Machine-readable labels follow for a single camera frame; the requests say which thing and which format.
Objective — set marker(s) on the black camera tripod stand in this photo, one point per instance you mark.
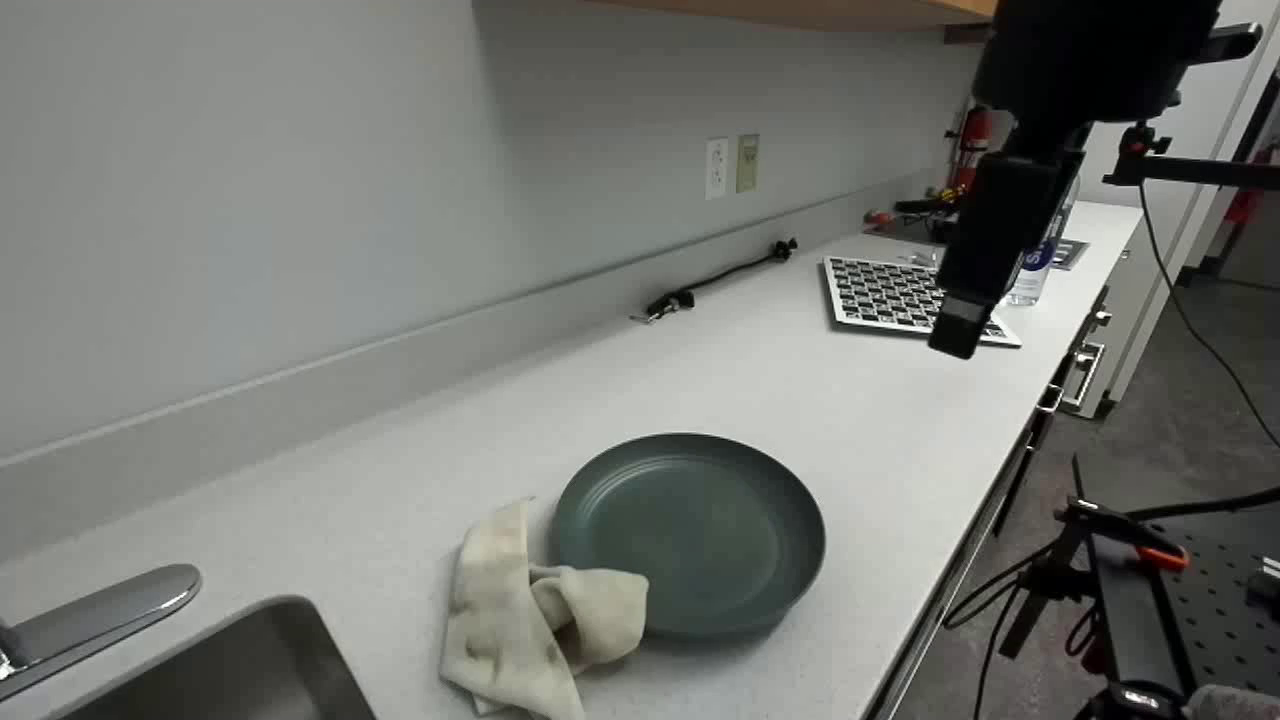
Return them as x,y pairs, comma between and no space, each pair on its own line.
1178,605

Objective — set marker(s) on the metal drawer handle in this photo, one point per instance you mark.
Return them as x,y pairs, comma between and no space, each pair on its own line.
1083,374

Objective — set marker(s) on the black rod on counter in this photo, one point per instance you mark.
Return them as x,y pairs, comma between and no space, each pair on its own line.
686,292

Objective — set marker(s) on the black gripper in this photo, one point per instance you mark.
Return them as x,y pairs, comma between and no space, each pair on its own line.
1003,223

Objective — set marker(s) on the stainless steel sink basin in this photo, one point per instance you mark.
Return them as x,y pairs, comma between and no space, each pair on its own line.
274,663

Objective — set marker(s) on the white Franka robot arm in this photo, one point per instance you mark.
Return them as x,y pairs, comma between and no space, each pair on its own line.
1060,71

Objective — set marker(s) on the clear plastic water bottle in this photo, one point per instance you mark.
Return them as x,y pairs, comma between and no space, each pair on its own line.
1038,262

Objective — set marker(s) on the dark green round plate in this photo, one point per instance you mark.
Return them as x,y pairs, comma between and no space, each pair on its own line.
721,532

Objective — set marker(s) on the red black clamp tool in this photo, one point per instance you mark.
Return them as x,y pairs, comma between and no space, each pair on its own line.
932,211

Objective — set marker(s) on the white wall outlet plate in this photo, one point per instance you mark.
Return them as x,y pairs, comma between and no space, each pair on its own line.
717,162

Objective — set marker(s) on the black white checkerboard board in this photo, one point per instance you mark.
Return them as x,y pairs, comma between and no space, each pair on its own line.
883,292

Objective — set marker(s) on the cream cloth towel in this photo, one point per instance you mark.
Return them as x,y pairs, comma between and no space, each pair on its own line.
519,632

